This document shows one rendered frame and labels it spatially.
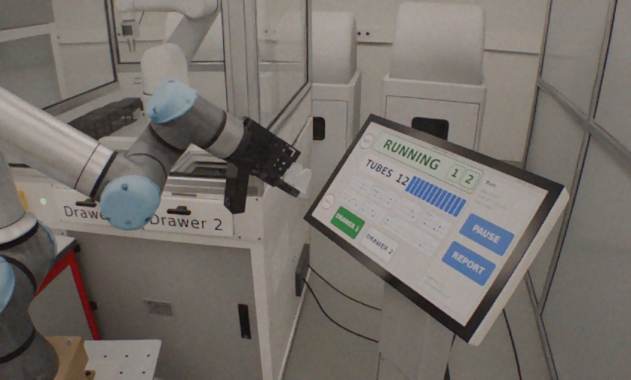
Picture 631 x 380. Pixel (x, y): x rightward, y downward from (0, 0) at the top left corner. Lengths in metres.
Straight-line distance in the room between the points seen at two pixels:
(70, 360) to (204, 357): 0.85
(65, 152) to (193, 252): 0.87
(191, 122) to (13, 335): 0.46
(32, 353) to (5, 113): 0.44
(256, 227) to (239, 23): 0.56
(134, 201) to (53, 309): 1.02
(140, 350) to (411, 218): 0.66
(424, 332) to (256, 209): 0.57
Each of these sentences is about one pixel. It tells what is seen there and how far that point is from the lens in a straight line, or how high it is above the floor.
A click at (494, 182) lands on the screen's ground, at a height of 1.17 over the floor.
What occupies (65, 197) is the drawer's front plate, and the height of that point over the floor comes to 0.91.
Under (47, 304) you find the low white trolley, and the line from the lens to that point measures 1.56.
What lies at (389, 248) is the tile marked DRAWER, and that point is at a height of 1.01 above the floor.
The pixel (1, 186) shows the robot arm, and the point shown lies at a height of 1.20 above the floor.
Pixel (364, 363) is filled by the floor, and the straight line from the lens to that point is 2.05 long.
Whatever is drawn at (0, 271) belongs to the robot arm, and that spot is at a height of 1.09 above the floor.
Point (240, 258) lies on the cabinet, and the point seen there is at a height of 0.73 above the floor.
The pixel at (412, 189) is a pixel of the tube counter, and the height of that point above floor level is 1.10.
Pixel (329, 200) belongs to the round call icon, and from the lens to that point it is 1.06.
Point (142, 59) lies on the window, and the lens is 1.28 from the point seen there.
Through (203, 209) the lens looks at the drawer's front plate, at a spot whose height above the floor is 0.90.
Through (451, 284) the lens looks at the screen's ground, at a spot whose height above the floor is 1.01.
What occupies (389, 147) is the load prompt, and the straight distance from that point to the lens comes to 1.02.
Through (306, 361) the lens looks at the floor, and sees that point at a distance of 2.05.
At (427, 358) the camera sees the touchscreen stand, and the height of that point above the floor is 0.70.
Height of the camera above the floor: 1.48
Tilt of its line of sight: 25 degrees down
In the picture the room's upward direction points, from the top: straight up
